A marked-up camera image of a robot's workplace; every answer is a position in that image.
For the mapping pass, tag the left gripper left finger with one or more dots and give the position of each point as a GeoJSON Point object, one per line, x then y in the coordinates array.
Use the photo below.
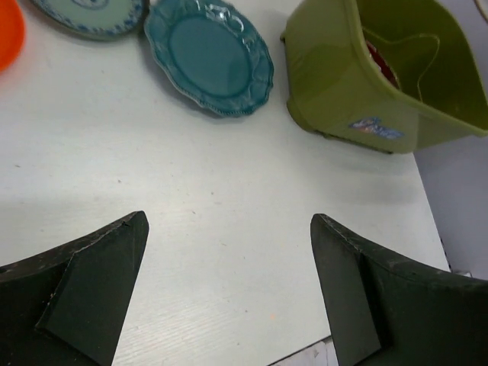
{"type": "Point", "coordinates": [67, 305]}

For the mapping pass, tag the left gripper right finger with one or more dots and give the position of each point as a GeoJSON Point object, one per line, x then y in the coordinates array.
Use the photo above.
{"type": "Point", "coordinates": [384, 308]}

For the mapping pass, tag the dark red rimmed plate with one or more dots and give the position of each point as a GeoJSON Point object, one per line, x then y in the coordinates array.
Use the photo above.
{"type": "Point", "coordinates": [376, 50]}

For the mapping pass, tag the orange plate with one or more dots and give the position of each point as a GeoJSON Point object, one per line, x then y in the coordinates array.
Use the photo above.
{"type": "Point", "coordinates": [12, 33]}

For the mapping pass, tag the teal scalloped plate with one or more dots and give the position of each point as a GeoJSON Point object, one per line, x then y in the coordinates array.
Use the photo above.
{"type": "Point", "coordinates": [212, 54]}

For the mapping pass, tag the olive green plastic bin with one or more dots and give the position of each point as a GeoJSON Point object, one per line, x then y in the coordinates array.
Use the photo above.
{"type": "Point", "coordinates": [337, 90]}

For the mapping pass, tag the small blue patterned plate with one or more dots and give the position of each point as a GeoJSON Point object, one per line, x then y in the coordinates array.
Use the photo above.
{"type": "Point", "coordinates": [96, 20]}

